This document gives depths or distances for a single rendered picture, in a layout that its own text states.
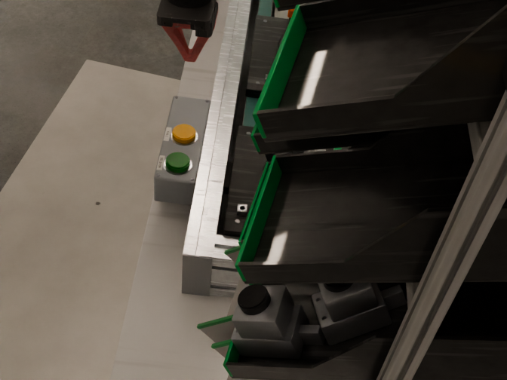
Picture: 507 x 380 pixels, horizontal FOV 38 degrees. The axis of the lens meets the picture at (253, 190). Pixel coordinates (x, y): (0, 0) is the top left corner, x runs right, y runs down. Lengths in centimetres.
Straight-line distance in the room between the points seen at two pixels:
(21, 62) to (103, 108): 156
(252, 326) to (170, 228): 59
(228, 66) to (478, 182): 104
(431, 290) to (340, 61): 17
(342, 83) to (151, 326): 72
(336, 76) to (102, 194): 86
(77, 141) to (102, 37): 173
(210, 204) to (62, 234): 26
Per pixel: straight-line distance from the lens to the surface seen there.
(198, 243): 112
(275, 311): 68
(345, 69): 51
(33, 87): 289
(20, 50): 307
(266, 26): 151
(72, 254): 123
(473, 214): 44
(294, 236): 61
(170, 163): 120
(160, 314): 115
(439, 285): 50
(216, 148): 125
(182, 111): 131
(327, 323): 69
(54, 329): 115
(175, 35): 95
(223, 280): 114
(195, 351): 112
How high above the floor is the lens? 183
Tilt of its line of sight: 47 degrees down
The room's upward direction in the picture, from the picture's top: 8 degrees clockwise
